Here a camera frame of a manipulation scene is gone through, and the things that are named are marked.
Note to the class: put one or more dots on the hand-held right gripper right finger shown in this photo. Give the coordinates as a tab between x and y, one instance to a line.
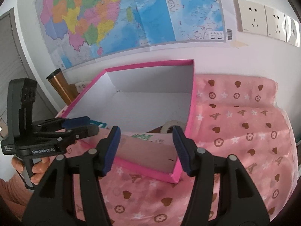
182	150

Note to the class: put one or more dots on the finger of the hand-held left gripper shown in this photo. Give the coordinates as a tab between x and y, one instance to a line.
82	131
75	122

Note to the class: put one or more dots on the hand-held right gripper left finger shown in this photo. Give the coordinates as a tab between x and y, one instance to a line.
110	150

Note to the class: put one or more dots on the teal and white medicine box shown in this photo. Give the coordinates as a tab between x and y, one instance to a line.
98	123

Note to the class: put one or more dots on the white tape roll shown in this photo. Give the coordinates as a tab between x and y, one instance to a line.
164	128

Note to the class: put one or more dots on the pink cardboard box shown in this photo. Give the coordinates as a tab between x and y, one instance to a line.
141	150

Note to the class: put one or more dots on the pink tube with green print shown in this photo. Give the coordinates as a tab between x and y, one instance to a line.
143	136

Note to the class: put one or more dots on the person's left forearm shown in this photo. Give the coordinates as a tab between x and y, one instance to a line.
11	193

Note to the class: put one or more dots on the person's left hand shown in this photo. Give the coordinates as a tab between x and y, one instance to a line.
40	168

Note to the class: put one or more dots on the cream printed cloth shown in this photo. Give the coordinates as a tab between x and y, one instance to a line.
82	86

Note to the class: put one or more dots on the copper tumbler with black lid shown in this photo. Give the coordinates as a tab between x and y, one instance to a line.
63	87

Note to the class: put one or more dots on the pink printed blanket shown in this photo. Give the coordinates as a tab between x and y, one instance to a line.
235	122

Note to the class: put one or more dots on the grey door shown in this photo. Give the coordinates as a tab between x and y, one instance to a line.
14	51

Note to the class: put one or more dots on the colourful wall map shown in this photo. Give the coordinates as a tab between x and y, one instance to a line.
117	16

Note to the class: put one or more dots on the white wall socket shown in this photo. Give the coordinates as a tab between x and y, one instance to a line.
250	16
276	23

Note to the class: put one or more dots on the white wall switch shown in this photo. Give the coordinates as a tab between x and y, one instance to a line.
292	30

